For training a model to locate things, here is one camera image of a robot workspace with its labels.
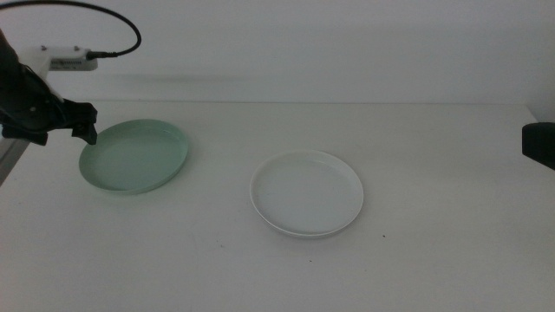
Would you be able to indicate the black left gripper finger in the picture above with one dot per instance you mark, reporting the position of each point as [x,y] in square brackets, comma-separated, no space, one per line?
[84,117]

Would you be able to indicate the pale green shallow bowl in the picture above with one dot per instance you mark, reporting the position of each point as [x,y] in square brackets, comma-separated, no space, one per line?
[134,158]

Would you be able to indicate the white shallow bowl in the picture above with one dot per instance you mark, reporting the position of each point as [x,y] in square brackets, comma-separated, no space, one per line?
[305,193]

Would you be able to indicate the grey shallow bowl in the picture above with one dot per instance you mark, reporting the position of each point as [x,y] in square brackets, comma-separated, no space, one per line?
[305,237]

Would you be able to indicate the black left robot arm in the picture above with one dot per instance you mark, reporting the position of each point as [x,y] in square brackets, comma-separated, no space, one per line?
[6,52]

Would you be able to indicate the white side table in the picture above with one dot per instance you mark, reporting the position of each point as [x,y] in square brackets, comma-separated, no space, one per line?
[11,156]

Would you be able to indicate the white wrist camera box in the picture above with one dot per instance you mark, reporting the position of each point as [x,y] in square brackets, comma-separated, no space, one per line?
[65,60]

